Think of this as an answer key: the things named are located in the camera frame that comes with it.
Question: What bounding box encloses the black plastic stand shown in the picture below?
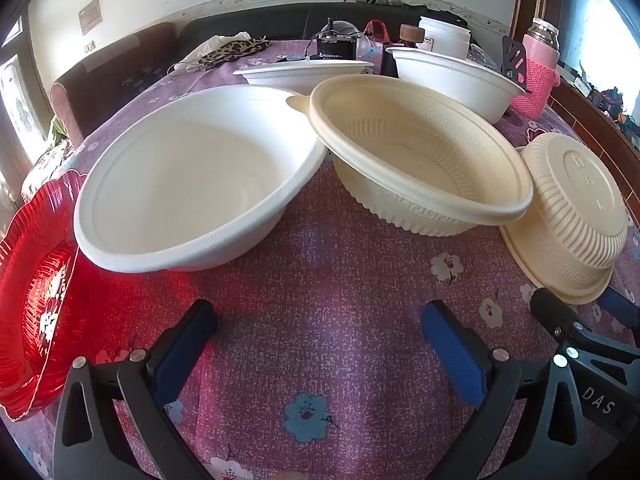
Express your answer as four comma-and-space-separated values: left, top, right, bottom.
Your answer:
501, 35, 528, 93

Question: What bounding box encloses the white plastic jar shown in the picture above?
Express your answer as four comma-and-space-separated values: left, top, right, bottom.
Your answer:
419, 16, 472, 58

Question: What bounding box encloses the purple floral tablecloth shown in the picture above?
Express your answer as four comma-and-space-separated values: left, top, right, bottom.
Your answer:
0, 40, 640, 480

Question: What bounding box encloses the bright window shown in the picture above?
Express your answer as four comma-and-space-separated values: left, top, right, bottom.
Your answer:
570, 0, 640, 86

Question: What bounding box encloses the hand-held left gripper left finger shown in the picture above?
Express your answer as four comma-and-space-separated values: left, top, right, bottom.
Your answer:
52, 299, 218, 480

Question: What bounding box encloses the cream ribbed plastic bowl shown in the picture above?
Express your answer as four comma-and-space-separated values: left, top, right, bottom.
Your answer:
500, 132, 629, 306
286, 75, 535, 237

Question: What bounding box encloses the white foam bowl centre back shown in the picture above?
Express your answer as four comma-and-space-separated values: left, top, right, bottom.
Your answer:
232, 60, 375, 97

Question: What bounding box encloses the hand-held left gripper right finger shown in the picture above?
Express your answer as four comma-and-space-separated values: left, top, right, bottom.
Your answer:
421, 300, 588, 480

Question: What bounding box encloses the white foam bowl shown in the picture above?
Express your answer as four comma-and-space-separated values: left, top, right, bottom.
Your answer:
385, 47, 527, 126
232, 60, 375, 97

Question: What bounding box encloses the red plastic plate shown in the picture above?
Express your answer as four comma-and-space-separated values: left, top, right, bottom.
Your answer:
0, 172, 101, 421

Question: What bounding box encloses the white foam bowl right back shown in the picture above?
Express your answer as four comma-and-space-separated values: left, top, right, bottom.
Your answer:
385, 47, 527, 126

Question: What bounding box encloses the wooden cabinet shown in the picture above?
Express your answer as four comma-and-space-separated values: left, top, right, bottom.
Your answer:
547, 80, 640, 176

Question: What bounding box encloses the small wall plaque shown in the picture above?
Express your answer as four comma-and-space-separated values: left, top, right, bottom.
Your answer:
78, 0, 103, 36

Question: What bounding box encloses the pink bottle with knitted sleeve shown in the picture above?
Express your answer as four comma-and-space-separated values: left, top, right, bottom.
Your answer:
511, 17, 560, 116

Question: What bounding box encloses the wooden glass door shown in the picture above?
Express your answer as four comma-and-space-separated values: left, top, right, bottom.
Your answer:
0, 15, 51, 201

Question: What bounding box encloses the brown printed blanket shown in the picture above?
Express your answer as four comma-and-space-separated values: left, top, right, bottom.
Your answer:
20, 137, 76, 206

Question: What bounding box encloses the leopard print cloth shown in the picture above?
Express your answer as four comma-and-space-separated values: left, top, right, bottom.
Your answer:
197, 37, 273, 68

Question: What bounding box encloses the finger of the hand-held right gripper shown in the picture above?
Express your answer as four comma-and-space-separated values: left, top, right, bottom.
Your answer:
597, 285, 640, 333
531, 287, 591, 356

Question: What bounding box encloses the red plastic bag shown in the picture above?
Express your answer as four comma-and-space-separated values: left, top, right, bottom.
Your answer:
364, 20, 391, 43

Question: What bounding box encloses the black electronic device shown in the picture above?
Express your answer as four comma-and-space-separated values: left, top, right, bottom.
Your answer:
307, 19, 368, 61

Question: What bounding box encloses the brown-capped dark bottle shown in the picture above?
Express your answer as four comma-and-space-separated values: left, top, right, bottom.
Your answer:
382, 24, 426, 78

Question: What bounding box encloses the maroon armchair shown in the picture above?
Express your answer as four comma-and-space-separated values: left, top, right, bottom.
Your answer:
49, 22, 176, 148

